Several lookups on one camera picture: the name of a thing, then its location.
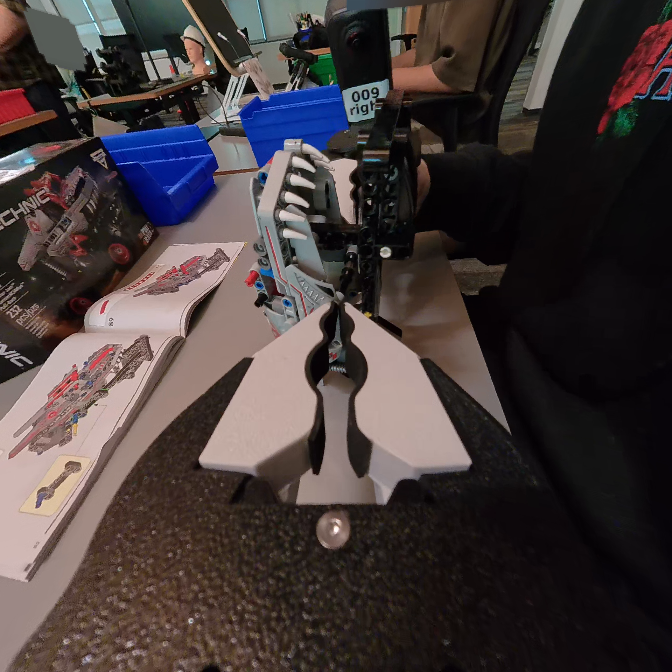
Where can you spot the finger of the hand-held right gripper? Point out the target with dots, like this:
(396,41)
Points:
(344,189)

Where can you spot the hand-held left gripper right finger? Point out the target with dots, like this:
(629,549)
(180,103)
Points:
(409,420)

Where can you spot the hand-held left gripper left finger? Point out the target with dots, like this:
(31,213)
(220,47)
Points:
(262,414)

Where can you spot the grey black toy brick model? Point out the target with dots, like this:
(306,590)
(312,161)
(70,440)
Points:
(283,236)

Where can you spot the person's right forearm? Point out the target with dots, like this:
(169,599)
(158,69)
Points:
(472,194)

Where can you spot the person's right hand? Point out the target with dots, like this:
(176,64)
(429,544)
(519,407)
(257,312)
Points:
(422,189)

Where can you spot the green storage bin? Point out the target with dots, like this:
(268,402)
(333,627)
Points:
(323,68)

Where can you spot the black pen holder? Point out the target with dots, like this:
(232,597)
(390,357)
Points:
(309,34)

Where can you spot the blue storage bin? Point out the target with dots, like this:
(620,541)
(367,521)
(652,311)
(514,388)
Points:
(294,126)
(173,173)

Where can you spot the white instruction booklet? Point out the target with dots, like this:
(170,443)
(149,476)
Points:
(131,378)

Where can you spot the wooden board on white stand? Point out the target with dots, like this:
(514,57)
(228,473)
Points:
(220,31)

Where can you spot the black office chair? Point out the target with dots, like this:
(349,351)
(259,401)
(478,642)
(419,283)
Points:
(504,105)

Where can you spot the mannequin head with white hat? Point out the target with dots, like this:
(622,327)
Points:
(194,50)

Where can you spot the black toy set box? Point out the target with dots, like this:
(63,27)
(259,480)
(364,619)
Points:
(63,210)

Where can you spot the red storage bin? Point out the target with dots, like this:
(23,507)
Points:
(11,104)

